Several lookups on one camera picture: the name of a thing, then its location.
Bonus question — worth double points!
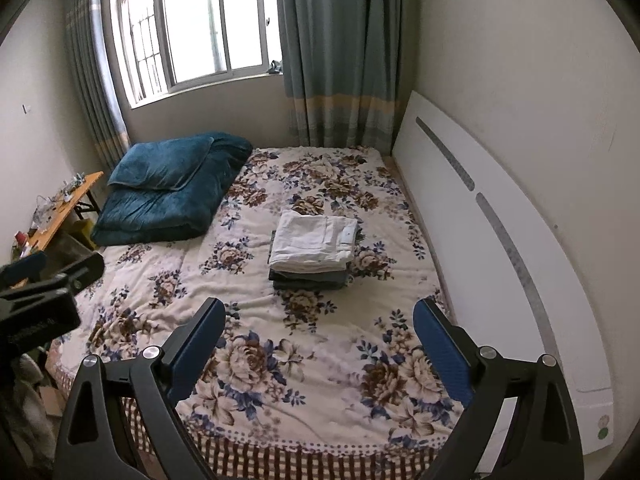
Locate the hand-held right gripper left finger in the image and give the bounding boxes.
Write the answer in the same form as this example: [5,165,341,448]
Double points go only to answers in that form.
[52,297,227,480]

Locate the teal quilt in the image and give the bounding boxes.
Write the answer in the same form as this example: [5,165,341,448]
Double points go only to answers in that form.
[92,132,253,247]

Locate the floral blanket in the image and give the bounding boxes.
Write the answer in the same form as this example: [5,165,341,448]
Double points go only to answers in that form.
[47,146,466,453]

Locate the folded blue jeans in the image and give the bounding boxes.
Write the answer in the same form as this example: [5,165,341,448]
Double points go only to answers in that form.
[269,230,362,282]

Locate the white headboard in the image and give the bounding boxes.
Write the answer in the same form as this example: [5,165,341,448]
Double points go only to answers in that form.
[391,91,615,456]

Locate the window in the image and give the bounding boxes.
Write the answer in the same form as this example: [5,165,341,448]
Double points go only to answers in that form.
[97,0,283,108]

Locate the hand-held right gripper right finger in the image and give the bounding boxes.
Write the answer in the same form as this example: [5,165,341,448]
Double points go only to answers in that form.
[412,298,586,480]

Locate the person's left forearm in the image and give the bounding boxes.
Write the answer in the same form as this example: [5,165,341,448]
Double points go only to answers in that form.
[0,352,57,472]

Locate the folded dark pants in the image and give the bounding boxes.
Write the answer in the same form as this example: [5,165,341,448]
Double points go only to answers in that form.
[272,276,347,292]

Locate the white pants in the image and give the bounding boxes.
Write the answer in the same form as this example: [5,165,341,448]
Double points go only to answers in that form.
[268,209,360,273]

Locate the narrow teal curtain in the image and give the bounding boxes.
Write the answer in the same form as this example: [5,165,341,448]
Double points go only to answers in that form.
[64,0,132,162]

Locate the wooden folding desk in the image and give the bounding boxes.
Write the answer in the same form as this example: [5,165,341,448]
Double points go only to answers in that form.
[25,171,104,256]

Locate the teal pillow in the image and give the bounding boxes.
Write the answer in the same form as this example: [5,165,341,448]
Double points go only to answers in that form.
[107,136,213,192]

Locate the wide teal curtain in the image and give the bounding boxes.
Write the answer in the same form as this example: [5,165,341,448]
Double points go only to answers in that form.
[275,0,403,148]

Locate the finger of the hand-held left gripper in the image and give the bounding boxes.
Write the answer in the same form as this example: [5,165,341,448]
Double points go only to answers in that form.
[0,251,48,292]
[0,251,106,312]

